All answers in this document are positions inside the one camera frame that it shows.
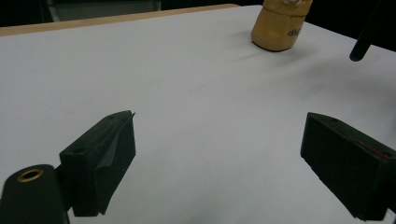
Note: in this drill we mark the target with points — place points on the black makeup brush silver ferrule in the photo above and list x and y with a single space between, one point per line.
364 37

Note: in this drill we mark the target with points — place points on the tan wooden cup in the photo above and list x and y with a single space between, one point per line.
277 29

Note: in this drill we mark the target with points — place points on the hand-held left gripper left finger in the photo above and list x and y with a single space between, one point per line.
99 158

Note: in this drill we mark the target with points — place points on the wooden table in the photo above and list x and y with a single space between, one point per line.
93 21

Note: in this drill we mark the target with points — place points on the white table board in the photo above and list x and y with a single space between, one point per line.
202 93

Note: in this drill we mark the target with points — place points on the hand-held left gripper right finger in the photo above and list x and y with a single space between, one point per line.
351 168

